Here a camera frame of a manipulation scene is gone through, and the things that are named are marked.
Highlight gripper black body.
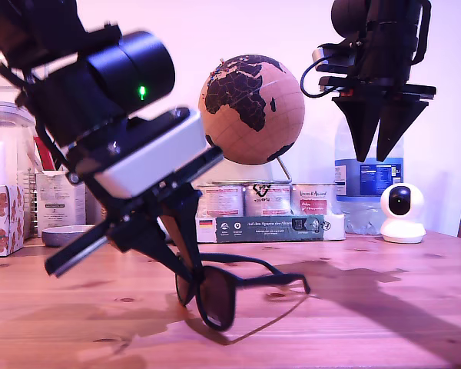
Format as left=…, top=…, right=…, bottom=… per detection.
left=45, top=147, right=224, bottom=278
left=317, top=57, right=437, bottom=102

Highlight black sunglasses with sticker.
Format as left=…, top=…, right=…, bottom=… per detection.
left=174, top=252, right=311, bottom=332

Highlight grey shallow bowl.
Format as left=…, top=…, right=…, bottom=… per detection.
left=41, top=224, right=97, bottom=248

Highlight silver tin can framed label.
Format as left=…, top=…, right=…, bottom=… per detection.
left=196, top=184, right=245, bottom=218

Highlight white carton pen holder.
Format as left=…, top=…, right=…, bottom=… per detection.
left=35, top=171, right=88, bottom=238

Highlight large clear water bottle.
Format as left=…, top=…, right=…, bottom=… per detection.
left=333, top=115, right=405, bottom=236

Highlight green and white can tray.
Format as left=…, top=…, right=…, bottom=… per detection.
left=194, top=213, right=347, bottom=244

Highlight gingerbread print tissue box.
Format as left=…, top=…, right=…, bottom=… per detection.
left=0, top=184, right=26, bottom=259

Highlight silver tin can black logo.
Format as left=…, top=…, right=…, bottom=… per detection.
left=244, top=183, right=292, bottom=218

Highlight silver tin can red label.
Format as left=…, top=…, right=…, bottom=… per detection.
left=290, top=183, right=338, bottom=217

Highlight red and white packet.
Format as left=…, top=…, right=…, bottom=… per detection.
left=33, top=134, right=57, bottom=172

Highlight cork globe on metal stand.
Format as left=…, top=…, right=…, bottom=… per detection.
left=197, top=55, right=306, bottom=185

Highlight clear plastic lidded container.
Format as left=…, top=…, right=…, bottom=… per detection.
left=0, top=100, right=37, bottom=241

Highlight metal wire rack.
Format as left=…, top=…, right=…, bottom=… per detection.
left=24, top=168, right=38, bottom=239

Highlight arm pale camera box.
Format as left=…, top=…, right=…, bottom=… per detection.
left=310, top=42, right=355, bottom=74
left=67, top=107, right=209, bottom=199

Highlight gripper black cable loop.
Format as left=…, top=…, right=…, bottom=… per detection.
left=300, top=59, right=334, bottom=99

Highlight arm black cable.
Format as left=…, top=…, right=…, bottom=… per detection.
left=33, top=122, right=71, bottom=173

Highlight small white round camera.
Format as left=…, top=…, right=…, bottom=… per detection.
left=379, top=183, right=426, bottom=244

